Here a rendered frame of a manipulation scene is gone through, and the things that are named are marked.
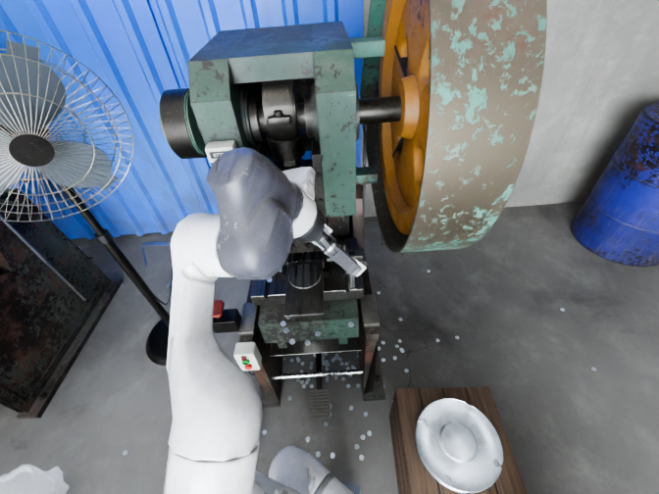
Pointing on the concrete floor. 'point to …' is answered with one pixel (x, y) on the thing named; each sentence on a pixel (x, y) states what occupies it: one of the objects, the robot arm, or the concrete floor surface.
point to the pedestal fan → (60, 157)
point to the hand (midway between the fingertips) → (341, 250)
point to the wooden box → (405, 470)
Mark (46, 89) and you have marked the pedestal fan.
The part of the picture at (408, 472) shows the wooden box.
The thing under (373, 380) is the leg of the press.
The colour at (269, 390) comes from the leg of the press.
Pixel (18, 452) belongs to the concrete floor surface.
